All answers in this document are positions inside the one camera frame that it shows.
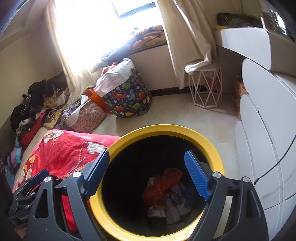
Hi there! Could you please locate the red plastic bag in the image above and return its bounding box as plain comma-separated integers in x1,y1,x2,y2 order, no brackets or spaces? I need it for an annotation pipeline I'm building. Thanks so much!
143,168,183,205

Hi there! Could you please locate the yellow rimmed black trash bin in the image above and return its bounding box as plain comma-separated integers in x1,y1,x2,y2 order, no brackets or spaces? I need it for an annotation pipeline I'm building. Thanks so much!
90,125,224,240

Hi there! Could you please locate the red floral bed blanket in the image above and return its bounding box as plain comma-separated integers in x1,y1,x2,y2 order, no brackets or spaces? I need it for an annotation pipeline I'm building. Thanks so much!
12,128,121,235

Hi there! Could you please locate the floral fabric bag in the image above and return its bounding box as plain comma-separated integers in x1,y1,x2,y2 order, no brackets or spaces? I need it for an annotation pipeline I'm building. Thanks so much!
69,100,106,133

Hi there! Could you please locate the pile of dark clothes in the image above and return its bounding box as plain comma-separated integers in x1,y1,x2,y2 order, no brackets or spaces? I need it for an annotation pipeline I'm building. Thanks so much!
10,72,68,137

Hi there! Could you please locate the orange bag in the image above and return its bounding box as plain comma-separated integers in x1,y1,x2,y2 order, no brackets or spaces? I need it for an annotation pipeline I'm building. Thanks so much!
83,88,111,113

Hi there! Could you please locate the dinosaur print laundry basket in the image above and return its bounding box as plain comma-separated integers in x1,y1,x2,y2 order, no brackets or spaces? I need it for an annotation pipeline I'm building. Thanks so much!
93,58,152,118

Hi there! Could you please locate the dark blue jacket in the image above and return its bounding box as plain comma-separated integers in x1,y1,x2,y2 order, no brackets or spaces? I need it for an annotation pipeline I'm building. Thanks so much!
100,45,130,65

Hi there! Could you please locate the left cream curtain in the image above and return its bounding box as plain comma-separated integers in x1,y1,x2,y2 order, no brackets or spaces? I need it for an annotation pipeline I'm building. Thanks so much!
45,1,96,105

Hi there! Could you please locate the cream curtain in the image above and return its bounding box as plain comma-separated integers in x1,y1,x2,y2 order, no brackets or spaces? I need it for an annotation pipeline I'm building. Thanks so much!
156,1,217,89
45,1,96,105

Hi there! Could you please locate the orange patterned folded quilt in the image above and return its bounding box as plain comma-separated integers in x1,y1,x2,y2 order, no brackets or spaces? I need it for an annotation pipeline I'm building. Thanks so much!
127,25,167,51

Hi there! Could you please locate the right cream curtain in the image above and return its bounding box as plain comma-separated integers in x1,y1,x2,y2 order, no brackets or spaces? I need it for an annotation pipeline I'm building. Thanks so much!
156,1,217,89

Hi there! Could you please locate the white wire side table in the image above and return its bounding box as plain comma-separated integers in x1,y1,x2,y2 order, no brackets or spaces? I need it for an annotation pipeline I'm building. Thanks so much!
188,61,223,109

